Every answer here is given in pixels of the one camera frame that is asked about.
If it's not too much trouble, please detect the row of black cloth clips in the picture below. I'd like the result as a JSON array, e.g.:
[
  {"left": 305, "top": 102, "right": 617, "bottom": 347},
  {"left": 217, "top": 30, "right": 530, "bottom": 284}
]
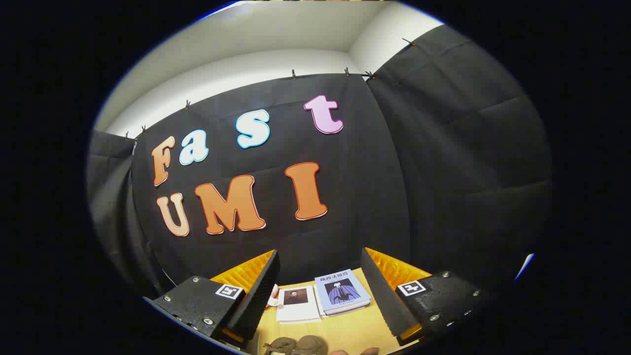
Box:
[{"left": 123, "top": 37, "right": 417, "bottom": 139}]

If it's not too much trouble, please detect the white book with portrait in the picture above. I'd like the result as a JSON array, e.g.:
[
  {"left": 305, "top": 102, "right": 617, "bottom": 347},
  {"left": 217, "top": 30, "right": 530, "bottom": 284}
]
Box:
[{"left": 276, "top": 285, "right": 322, "bottom": 324}]

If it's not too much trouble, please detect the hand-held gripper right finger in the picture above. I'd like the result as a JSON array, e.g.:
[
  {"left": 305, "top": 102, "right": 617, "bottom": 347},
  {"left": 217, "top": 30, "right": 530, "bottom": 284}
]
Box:
[{"left": 360, "top": 247, "right": 496, "bottom": 347}]

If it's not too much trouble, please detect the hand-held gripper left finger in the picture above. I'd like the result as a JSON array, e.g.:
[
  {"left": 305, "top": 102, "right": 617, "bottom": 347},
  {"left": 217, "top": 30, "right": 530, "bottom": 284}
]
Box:
[{"left": 143, "top": 249, "right": 281, "bottom": 350}]

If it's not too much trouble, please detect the brown fuzzy shoe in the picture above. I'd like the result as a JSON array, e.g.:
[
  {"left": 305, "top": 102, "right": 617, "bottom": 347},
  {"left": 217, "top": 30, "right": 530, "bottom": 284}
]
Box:
[
  {"left": 295, "top": 335, "right": 329, "bottom": 355},
  {"left": 263, "top": 337, "right": 298, "bottom": 355}
]

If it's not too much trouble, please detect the black backdrop cloth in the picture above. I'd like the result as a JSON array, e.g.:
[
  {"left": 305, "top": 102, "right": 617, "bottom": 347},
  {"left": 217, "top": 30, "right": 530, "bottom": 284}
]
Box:
[{"left": 86, "top": 24, "right": 553, "bottom": 299}]

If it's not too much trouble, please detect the light blue book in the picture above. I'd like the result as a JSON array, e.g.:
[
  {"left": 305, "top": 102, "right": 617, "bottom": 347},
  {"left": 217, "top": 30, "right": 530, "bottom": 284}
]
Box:
[{"left": 315, "top": 269, "right": 371, "bottom": 316}]

